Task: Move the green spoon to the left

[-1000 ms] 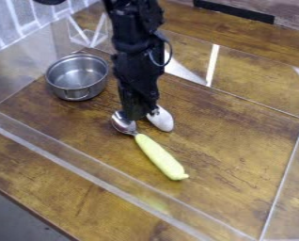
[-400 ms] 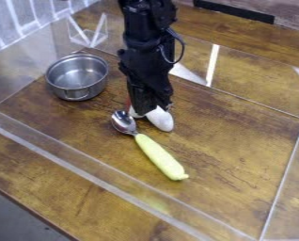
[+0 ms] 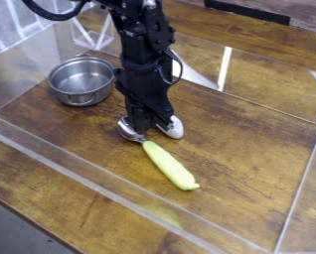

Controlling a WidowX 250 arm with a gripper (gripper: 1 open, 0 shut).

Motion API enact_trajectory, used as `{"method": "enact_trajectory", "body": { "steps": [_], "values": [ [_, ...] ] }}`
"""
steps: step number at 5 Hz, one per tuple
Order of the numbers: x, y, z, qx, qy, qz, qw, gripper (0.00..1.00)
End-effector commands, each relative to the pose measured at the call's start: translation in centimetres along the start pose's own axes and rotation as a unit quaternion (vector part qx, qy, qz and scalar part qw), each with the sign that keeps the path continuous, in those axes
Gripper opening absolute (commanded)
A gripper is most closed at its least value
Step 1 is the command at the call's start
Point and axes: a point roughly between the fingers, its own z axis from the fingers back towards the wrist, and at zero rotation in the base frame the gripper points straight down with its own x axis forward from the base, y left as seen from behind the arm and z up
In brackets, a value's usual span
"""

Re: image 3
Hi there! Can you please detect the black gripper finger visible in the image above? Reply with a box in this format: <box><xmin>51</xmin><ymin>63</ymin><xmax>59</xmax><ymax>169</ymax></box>
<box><xmin>125</xmin><ymin>96</ymin><xmax>135</xmax><ymax>123</ymax></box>
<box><xmin>133</xmin><ymin>107</ymin><xmax>173</xmax><ymax>134</ymax></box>

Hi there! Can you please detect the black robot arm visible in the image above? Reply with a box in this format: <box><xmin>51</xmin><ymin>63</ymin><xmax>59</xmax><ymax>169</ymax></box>
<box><xmin>95</xmin><ymin>0</ymin><xmax>176</xmax><ymax>135</ymax></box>

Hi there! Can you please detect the green handled metal spoon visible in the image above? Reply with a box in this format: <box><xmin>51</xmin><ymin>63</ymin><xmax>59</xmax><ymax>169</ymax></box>
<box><xmin>117</xmin><ymin>117</ymin><xmax>201</xmax><ymax>191</ymax></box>

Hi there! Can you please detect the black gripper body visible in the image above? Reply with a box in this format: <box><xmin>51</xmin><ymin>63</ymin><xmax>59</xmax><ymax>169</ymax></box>
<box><xmin>114</xmin><ymin>58</ymin><xmax>174</xmax><ymax>116</ymax></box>

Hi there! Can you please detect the black cable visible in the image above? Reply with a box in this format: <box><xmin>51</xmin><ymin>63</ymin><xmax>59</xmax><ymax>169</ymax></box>
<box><xmin>20</xmin><ymin>0</ymin><xmax>185</xmax><ymax>86</ymax></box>

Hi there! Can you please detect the clear acrylic enclosure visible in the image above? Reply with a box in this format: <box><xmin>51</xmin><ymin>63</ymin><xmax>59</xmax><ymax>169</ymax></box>
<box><xmin>0</xmin><ymin>0</ymin><xmax>316</xmax><ymax>254</ymax></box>

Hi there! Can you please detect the white red toy mushroom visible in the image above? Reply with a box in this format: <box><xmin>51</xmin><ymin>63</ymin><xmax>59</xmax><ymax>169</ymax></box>
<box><xmin>157</xmin><ymin>115</ymin><xmax>185</xmax><ymax>139</ymax></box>

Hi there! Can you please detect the black bar on table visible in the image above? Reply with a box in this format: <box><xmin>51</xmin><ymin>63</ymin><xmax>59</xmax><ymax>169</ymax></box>
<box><xmin>204</xmin><ymin>0</ymin><xmax>291</xmax><ymax>26</ymax></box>

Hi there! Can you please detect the small steel pot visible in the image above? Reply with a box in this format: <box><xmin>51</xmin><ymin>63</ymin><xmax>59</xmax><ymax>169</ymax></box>
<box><xmin>48</xmin><ymin>55</ymin><xmax>114</xmax><ymax>107</ymax></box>

